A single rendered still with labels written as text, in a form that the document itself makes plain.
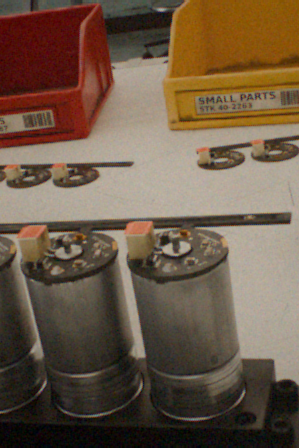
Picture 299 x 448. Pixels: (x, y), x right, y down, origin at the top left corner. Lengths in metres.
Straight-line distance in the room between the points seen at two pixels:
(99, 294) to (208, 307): 0.03
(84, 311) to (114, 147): 0.28
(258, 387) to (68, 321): 0.05
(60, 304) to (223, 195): 0.20
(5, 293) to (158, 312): 0.04
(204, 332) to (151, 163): 0.25
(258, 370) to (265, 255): 0.11
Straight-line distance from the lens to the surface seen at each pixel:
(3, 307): 0.21
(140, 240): 0.19
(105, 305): 0.20
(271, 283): 0.31
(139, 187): 0.41
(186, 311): 0.19
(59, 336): 0.21
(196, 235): 0.20
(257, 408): 0.21
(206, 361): 0.20
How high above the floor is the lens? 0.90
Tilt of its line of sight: 24 degrees down
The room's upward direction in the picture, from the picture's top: 9 degrees counter-clockwise
